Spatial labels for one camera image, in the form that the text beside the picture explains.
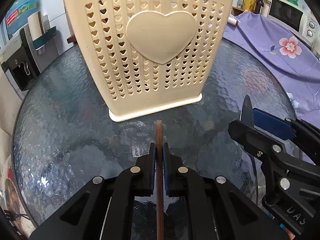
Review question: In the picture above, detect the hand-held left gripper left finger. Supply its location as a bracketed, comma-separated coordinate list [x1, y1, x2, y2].
[29, 142, 157, 240]

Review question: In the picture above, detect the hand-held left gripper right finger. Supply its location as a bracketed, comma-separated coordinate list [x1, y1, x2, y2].
[162, 142, 292, 240]

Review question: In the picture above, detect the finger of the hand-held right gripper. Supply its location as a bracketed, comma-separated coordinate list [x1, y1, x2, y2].
[252, 107, 320, 167]
[228, 119, 320, 203]

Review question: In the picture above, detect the brown wooden chopstick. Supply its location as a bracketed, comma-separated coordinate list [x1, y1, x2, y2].
[155, 121, 165, 240]

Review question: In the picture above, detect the cream perforated utensil holder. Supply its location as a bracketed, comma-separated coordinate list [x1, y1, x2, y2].
[59, 0, 238, 122]

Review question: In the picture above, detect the purple floral cloth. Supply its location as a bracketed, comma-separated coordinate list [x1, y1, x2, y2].
[222, 11, 320, 123]

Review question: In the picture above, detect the white microwave oven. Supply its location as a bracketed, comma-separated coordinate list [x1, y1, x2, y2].
[268, 0, 318, 39]

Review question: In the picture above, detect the light wooden box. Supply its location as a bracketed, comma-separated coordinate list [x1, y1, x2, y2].
[232, 6, 247, 17]

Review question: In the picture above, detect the printed cushion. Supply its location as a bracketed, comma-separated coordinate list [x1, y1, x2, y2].
[0, 155, 33, 230]

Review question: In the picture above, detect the beige cloth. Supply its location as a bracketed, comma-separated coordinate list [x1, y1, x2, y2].
[0, 65, 28, 160]

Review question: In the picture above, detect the grey water dispenser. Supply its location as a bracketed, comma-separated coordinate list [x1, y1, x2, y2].
[0, 29, 42, 93]

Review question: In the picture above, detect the blue water jug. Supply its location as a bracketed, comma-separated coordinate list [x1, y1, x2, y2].
[5, 0, 42, 34]

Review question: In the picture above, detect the green wall holder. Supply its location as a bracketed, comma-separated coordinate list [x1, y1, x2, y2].
[31, 27, 59, 50]

